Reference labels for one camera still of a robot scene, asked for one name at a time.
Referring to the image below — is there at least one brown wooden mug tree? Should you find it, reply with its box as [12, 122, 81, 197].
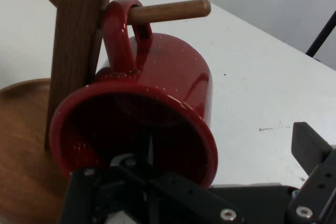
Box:
[0, 0, 212, 224]

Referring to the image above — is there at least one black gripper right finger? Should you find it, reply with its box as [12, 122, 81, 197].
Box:
[285, 121, 336, 224]

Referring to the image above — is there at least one red enamel mug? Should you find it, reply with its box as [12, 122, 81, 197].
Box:
[48, 0, 219, 189]

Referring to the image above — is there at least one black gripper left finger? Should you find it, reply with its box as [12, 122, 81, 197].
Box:
[59, 152, 247, 224]

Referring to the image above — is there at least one black tripod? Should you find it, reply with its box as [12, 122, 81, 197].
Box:
[305, 9, 336, 63]

